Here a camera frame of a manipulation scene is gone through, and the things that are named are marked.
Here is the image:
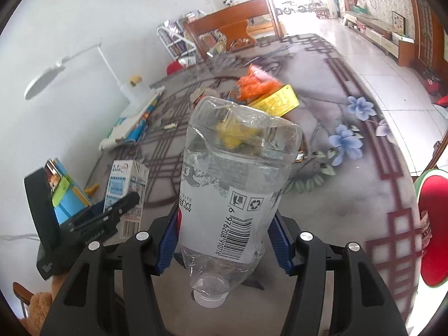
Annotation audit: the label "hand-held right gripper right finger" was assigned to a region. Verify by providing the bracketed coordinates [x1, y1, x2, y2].
[268, 213, 407, 336]

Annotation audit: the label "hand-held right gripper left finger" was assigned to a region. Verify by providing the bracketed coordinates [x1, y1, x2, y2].
[40, 205, 181, 336]

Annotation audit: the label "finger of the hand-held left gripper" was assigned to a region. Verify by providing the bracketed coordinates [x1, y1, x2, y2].
[61, 206, 121, 233]
[104, 192, 141, 217]

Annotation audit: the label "clear plastic bottle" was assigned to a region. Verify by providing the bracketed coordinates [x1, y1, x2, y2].
[178, 96, 303, 309]

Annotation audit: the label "white blue milk carton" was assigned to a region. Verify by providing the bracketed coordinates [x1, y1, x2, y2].
[103, 159, 150, 242]

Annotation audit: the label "stack of books and papers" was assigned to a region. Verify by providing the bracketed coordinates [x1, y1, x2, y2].
[99, 112, 148, 151]

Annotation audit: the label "blue picture book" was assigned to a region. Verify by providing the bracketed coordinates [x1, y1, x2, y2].
[122, 101, 158, 144]

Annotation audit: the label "brown plush toy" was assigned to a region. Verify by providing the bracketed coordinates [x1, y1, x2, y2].
[21, 273, 67, 336]

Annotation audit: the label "white pen holder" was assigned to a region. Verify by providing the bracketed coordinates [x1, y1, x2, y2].
[128, 77, 155, 100]

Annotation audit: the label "white desk lamp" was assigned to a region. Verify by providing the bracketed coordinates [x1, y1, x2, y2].
[24, 44, 165, 120]

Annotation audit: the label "yellow snack packet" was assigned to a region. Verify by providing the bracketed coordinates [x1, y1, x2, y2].
[250, 85, 300, 117]

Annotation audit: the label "red green round chair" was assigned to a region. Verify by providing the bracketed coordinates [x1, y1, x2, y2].
[413, 168, 448, 288]

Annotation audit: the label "orange snack wrapper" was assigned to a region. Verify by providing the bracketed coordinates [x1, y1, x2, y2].
[236, 64, 284, 106]

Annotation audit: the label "bookshelf with books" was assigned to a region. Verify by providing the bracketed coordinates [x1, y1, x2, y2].
[157, 12, 207, 67]

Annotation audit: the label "wooden bench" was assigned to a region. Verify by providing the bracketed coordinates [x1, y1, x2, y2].
[184, 0, 284, 60]

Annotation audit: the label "red pot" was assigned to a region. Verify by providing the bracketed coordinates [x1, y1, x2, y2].
[423, 77, 442, 95]

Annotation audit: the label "wooden television cabinet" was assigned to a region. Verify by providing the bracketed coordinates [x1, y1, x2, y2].
[345, 9, 417, 67]

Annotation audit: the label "framed patterned picture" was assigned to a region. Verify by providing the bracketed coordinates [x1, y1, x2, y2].
[391, 11, 407, 30]

